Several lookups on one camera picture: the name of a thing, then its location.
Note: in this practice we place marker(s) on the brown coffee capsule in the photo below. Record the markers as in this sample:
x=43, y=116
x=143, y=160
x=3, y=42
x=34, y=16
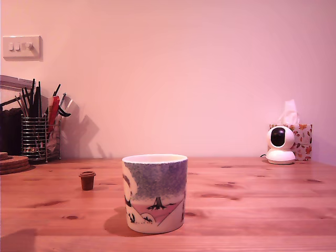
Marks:
x=87, y=182

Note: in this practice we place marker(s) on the white mug with winter print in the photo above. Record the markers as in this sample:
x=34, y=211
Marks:
x=157, y=183

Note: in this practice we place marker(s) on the black and silver tongs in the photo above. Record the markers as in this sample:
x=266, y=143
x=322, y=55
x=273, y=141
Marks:
x=64, y=113

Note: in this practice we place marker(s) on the clear plastic packet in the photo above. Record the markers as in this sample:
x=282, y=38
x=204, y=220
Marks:
x=53, y=139

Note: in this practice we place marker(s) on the red utensil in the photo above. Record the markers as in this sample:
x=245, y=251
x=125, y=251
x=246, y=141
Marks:
x=53, y=107

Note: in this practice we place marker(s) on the thin black stick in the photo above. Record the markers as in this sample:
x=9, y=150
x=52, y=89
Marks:
x=56, y=90

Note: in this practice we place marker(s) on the white tissue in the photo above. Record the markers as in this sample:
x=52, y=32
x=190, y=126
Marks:
x=288, y=113

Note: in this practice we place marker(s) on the black spatula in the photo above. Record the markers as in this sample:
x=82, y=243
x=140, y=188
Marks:
x=40, y=102

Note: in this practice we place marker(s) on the tissue box with leaf print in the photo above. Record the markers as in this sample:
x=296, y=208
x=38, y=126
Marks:
x=304, y=141

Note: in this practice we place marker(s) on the wooden chopsticks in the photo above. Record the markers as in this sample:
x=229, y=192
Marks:
x=22, y=107

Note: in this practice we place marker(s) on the small cork coaster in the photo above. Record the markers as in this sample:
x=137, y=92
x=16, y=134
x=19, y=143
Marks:
x=5, y=156

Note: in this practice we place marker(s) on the small white round camera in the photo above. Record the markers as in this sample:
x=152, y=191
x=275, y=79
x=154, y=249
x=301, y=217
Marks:
x=281, y=156

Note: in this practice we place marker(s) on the white light switch plate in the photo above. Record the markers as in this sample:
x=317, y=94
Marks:
x=34, y=52

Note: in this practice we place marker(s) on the grey metal wall rail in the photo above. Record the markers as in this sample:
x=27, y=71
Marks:
x=13, y=81

